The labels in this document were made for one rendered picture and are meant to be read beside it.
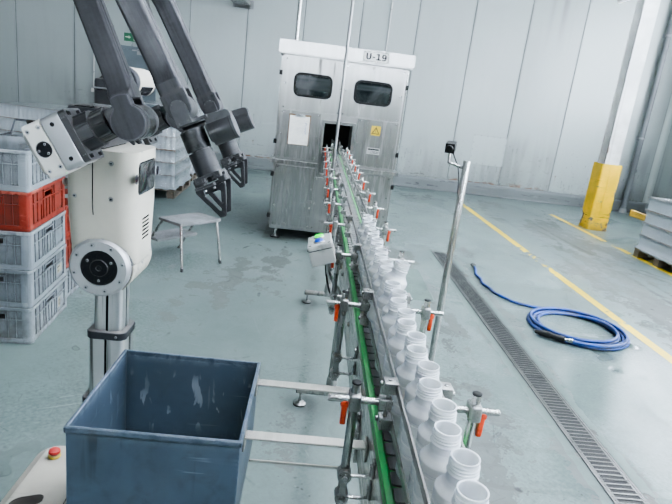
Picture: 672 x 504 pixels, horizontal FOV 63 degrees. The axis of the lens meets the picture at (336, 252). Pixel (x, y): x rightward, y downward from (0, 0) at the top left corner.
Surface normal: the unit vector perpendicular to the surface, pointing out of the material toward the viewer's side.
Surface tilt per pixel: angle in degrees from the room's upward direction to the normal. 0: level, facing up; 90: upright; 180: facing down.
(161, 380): 90
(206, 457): 90
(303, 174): 90
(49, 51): 90
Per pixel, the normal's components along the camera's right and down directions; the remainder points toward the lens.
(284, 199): 0.03, 0.26
